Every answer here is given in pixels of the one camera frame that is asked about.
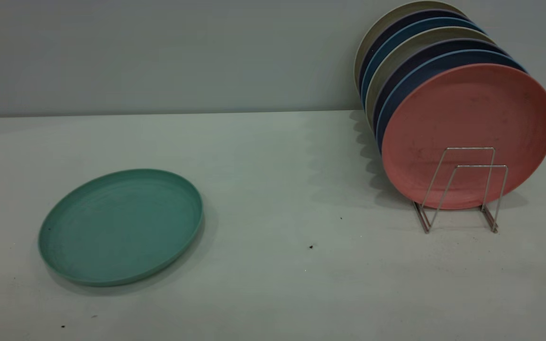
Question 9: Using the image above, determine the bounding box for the green round plate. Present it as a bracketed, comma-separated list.
[38, 169, 203, 287]

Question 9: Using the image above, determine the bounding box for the pink round plate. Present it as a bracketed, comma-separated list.
[381, 63, 546, 210]

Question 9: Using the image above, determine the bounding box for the beige round plate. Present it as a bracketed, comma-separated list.
[354, 0, 465, 88]
[364, 27, 496, 128]

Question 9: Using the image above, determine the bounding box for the teal blue round plate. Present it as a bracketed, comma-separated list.
[360, 17, 484, 107]

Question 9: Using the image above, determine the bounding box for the dark purple round plate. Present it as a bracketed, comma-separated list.
[372, 38, 510, 131]
[357, 9, 470, 90]

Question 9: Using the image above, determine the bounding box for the metal wire plate rack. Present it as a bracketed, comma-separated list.
[413, 147, 509, 234]

